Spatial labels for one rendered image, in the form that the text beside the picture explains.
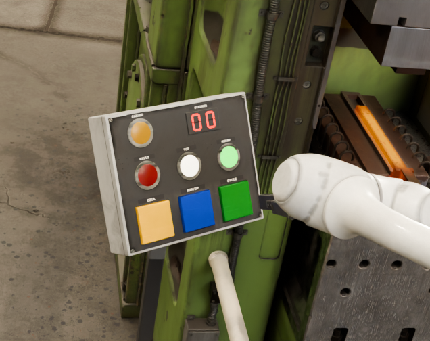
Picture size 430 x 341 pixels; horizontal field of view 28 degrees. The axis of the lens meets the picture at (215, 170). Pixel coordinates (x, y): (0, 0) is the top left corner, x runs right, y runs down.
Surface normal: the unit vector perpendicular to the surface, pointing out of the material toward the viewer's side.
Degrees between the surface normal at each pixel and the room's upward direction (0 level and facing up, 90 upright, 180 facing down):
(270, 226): 90
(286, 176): 71
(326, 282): 90
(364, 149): 0
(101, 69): 0
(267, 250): 90
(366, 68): 90
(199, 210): 60
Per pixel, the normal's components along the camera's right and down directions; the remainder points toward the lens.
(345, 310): 0.16, 0.54
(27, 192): 0.15, -0.84
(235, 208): 0.56, 0.01
